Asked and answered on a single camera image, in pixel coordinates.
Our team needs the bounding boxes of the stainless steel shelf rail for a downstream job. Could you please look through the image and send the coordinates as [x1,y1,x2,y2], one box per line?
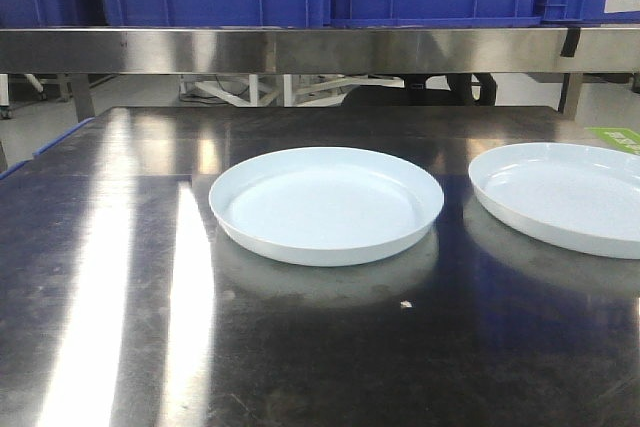
[1,25,639,75]

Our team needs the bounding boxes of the black tape strip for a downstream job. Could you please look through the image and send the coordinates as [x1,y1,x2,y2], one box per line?
[560,27,581,58]

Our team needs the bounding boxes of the black office chair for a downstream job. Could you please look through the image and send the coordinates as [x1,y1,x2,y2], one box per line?
[340,73,498,108]

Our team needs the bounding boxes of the light blue plate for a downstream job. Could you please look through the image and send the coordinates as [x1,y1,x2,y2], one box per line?
[208,147,444,267]
[468,142,639,260]

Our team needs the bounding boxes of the green sticker on table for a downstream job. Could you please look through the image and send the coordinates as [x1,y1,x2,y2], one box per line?
[587,127,640,155]

